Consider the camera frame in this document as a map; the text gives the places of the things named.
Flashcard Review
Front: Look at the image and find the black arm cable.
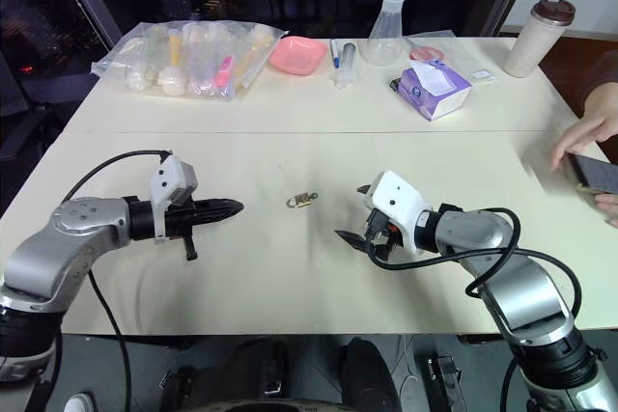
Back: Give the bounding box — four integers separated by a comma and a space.
47, 150, 174, 412
365, 207, 583, 336

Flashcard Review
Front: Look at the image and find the clear plastic conical flask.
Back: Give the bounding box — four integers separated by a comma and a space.
358, 0, 407, 68

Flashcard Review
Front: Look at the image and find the dark rounded shape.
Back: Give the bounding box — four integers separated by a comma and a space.
339, 336, 406, 407

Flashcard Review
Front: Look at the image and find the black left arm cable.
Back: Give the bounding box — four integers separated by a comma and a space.
47, 150, 174, 412

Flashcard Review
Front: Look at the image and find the person's bare hand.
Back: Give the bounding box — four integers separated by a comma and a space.
549, 79, 618, 173
593, 191, 618, 229

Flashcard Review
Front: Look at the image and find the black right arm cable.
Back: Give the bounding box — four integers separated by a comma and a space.
365, 207, 583, 336

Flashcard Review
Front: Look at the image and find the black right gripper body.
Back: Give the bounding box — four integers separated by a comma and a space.
363, 208, 407, 264

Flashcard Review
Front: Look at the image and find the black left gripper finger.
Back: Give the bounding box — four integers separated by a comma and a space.
194, 197, 244, 214
194, 209, 244, 229

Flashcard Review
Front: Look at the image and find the small brass padlock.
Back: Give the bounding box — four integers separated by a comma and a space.
285, 192, 313, 211

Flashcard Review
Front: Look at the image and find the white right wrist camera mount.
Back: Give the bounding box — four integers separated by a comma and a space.
361, 170, 435, 258

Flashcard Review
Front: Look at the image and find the beige cup with brown lid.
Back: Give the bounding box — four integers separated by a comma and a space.
502, 0, 577, 79

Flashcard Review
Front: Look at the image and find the clear plastic bag of supplies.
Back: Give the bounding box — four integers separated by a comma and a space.
90, 19, 287, 102

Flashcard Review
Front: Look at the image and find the pink plastic bowl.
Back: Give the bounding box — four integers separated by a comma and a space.
267, 35, 327, 78

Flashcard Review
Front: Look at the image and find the dark smartphone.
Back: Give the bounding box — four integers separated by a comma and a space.
564, 151, 618, 197

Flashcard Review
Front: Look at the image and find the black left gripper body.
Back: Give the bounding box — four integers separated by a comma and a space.
162, 201, 201, 262

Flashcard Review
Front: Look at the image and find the clear plastic syringe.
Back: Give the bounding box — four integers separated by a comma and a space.
330, 41, 360, 90

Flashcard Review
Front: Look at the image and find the purple tissue box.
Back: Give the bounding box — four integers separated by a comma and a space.
389, 59, 474, 123

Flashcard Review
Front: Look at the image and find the clear flat plastic pouch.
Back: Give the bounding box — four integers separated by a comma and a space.
433, 47, 499, 84

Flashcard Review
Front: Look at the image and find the black metal bracket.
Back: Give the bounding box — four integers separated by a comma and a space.
426, 355, 465, 412

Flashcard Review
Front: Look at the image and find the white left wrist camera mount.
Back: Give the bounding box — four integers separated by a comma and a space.
147, 154, 200, 245

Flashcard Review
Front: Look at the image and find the pink round dish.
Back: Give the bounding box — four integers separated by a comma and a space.
408, 44, 438, 63

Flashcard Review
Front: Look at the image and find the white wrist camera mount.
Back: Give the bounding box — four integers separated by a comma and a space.
147, 154, 200, 245
361, 170, 435, 258

